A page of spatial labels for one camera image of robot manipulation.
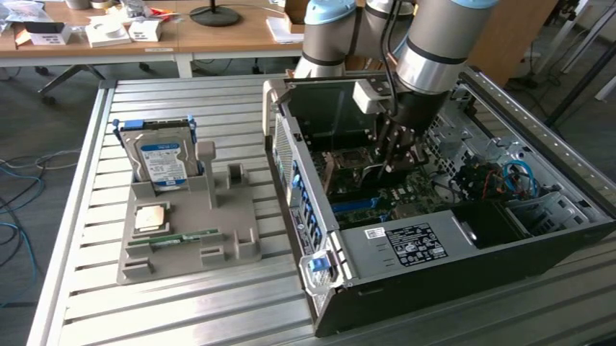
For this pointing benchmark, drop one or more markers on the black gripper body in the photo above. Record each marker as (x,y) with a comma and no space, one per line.
(416,111)

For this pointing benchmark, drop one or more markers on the green graphics card black fan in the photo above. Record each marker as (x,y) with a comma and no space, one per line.
(374,178)

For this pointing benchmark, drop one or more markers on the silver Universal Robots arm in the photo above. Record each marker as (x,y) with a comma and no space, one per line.
(434,54)

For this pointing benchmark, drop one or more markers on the CPU socket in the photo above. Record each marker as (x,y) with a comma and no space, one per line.
(354,156)

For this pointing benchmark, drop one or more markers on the green motherboard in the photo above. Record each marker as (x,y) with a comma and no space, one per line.
(428,194)

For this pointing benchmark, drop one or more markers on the blue expansion slot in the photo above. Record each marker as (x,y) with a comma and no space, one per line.
(354,207)

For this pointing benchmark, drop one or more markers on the wooden cabinet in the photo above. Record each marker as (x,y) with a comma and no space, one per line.
(506,50)

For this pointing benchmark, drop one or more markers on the grey power supply unit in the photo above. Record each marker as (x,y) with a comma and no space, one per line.
(371,252)

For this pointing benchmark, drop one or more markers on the silver metal disk bay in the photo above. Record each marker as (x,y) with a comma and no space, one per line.
(554,212)

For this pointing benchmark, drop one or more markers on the blue case latch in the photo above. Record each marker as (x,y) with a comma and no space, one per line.
(317,265)

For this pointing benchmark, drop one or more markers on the white paper stack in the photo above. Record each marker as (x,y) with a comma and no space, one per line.
(284,30)

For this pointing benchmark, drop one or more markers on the black open PC case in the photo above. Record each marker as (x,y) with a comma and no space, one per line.
(434,288)

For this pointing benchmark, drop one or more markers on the brown cardboard box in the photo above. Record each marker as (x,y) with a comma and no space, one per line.
(293,12)

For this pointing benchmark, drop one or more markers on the grey plastic parts rack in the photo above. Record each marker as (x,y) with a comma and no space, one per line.
(193,216)

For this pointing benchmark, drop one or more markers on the hard disk in blue carrier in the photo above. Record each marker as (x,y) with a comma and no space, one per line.
(161,162)

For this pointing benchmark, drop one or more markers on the green RAM stick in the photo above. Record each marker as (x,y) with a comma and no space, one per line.
(179,238)

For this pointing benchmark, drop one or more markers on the black round lamp base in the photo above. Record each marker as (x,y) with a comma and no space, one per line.
(215,16)

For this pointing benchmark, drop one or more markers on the silver CPU chip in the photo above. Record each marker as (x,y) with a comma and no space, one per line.
(150,218)

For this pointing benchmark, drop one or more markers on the small white box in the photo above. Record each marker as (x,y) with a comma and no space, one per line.
(145,32)

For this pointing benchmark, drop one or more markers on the white box with tape roll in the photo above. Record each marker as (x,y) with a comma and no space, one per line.
(109,32)

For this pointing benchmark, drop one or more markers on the grey wheeled table foot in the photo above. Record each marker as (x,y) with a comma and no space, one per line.
(61,78)

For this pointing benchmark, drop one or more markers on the wooden desk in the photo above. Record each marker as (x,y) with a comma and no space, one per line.
(64,50)

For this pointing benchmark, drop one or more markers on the grey cup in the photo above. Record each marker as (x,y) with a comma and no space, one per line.
(78,3)

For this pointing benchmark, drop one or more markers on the white box with black insert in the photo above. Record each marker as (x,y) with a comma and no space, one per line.
(49,36)

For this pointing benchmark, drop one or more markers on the clear plastic bag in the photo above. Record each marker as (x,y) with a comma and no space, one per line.
(25,11)

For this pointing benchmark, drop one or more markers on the white camera box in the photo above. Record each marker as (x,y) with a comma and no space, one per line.
(368,97)

